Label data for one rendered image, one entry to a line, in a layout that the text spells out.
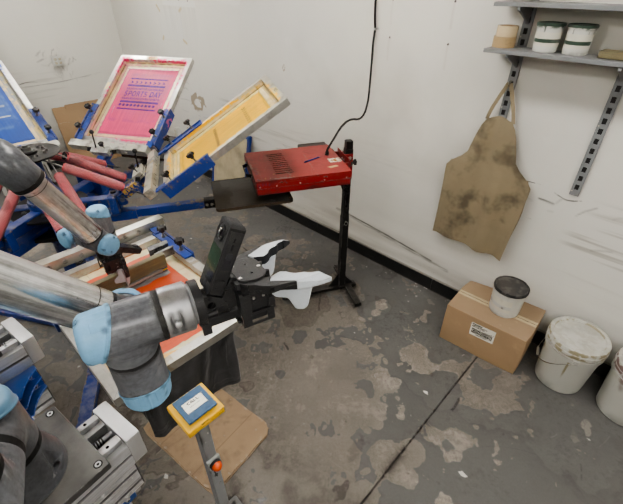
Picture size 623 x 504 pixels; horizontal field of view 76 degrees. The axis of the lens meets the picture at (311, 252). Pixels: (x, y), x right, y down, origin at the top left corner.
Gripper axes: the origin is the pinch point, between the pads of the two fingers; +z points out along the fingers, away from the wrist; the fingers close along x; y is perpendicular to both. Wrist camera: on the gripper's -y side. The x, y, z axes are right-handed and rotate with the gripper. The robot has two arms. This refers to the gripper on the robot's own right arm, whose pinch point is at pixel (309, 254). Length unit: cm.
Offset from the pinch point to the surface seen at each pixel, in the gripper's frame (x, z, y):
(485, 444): -31, 111, 165
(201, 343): -64, -13, 61
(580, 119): -67, 191, 13
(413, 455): -45, 73, 163
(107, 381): -63, -44, 61
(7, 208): -173, -72, 30
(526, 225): -82, 189, 77
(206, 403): -42, -19, 66
